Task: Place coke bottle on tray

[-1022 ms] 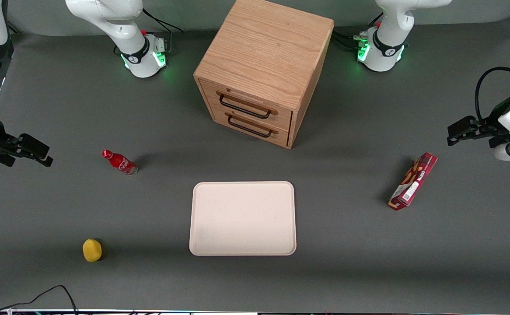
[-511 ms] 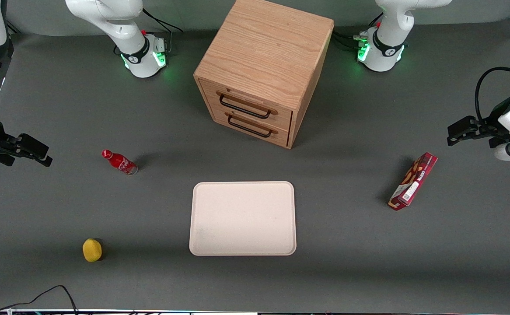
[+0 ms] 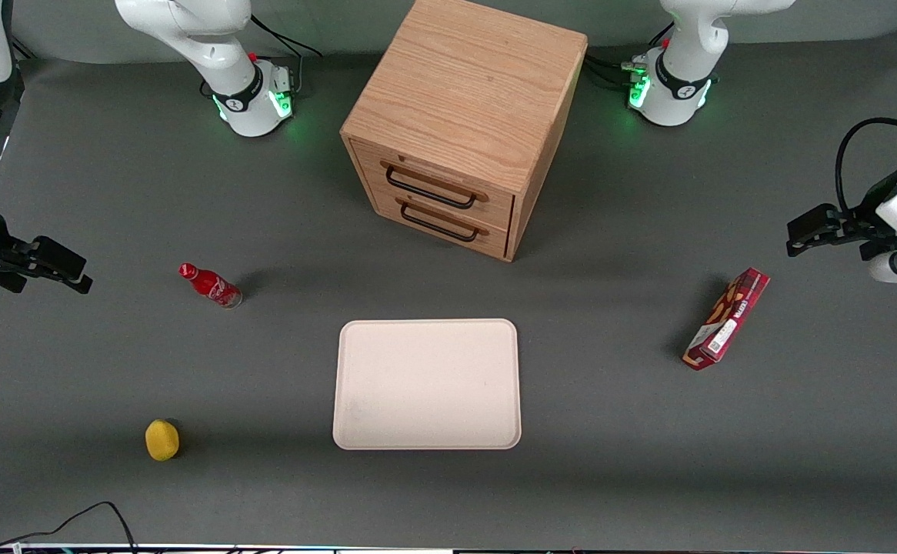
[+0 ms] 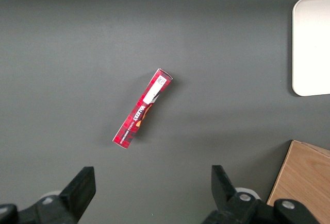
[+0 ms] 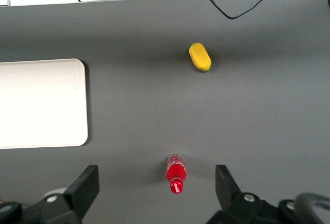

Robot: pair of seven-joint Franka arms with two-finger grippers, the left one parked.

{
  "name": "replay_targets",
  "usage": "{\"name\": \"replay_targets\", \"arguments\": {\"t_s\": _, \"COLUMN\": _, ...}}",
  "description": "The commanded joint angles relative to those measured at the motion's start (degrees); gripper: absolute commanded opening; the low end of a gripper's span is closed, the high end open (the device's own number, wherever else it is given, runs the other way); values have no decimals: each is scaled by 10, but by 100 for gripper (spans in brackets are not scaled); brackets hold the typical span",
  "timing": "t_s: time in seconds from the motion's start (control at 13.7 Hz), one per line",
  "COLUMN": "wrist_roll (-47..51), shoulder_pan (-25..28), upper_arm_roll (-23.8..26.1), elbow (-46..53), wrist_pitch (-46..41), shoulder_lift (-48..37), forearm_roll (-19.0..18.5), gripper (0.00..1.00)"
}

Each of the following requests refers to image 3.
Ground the black metal drawer handle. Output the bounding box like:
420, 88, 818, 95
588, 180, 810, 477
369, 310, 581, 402
385, 165, 479, 210
399, 201, 481, 243

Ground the wooden drawer front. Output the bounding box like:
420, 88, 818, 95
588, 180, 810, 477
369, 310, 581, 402
372, 189, 512, 259
350, 141, 516, 230

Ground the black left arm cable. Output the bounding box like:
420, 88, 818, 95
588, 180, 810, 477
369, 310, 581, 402
835, 117, 897, 218

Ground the black base cable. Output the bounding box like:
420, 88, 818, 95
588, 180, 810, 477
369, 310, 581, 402
583, 45, 651, 88
248, 14, 324, 97

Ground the red coke bottle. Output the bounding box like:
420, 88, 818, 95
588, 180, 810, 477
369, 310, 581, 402
178, 263, 244, 310

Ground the red snack box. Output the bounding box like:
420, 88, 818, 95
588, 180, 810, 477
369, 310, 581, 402
682, 267, 771, 372

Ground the black cable on table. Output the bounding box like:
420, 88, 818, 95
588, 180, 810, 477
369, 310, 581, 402
0, 502, 139, 554

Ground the beige plastic tray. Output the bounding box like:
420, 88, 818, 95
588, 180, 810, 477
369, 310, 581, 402
332, 318, 522, 451

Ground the yellow lemon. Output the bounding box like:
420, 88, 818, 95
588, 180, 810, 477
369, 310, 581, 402
145, 418, 182, 462

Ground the wooden drawer cabinet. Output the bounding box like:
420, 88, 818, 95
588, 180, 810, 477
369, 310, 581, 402
339, 0, 589, 262

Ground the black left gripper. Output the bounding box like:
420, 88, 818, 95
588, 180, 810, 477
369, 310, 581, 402
787, 169, 897, 259

